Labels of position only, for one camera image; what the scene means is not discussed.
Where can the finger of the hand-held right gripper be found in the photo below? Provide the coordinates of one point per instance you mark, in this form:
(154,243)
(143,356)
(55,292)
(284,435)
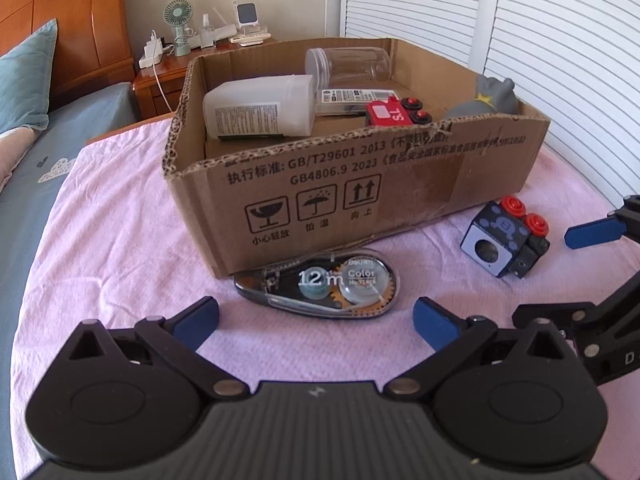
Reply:
(595,232)
(590,312)

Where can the white louvered closet door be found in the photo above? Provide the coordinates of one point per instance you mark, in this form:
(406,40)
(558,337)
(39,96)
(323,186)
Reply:
(410,0)
(570,60)

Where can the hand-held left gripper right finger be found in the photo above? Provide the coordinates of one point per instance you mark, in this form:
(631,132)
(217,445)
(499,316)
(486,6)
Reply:
(432,324)

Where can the pink towel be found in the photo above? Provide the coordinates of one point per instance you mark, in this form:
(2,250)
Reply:
(125,240)

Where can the white plastic bottle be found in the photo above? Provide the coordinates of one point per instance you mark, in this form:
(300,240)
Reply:
(260,107)

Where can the small clear spray bottle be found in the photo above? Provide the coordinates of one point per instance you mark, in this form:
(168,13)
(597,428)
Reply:
(206,35)

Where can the white barcode packet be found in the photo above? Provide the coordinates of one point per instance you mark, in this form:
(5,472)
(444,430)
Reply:
(345,97)

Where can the white remote control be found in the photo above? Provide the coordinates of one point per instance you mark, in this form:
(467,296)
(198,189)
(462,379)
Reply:
(250,39)

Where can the black correction tape dispenser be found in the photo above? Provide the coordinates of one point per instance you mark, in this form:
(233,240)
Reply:
(320,285)

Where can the pink pillow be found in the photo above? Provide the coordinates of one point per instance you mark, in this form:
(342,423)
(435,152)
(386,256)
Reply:
(15,155)

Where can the grey-blue bed sheet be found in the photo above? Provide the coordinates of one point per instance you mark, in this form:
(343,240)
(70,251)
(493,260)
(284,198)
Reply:
(50,210)

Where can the wooden headboard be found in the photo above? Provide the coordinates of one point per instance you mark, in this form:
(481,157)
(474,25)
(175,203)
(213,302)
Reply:
(65,10)

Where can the blue pillow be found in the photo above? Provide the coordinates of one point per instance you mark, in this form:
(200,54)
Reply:
(25,80)

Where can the white power strip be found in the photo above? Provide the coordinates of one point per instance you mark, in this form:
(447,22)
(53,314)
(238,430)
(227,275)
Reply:
(151,52)

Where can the green desk fan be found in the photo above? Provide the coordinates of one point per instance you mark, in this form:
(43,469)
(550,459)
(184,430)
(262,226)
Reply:
(178,16)

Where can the grey plush toy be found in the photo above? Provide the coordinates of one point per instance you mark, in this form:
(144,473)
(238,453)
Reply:
(492,97)

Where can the red toy car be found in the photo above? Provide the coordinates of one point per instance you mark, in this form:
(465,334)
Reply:
(392,114)

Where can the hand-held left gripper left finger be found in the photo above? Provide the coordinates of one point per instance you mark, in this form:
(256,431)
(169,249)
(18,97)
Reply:
(197,321)

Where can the white phone stand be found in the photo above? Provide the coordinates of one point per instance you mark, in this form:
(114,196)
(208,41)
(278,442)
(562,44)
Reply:
(245,16)

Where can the black toy train car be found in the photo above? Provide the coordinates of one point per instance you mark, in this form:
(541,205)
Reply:
(492,242)

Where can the clear plastic jar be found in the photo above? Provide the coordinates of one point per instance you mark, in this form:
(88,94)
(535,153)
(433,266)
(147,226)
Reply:
(355,65)

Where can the brown cardboard box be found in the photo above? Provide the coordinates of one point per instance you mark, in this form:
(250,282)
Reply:
(325,195)

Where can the wooden nightstand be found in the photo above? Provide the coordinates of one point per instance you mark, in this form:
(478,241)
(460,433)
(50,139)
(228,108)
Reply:
(165,90)

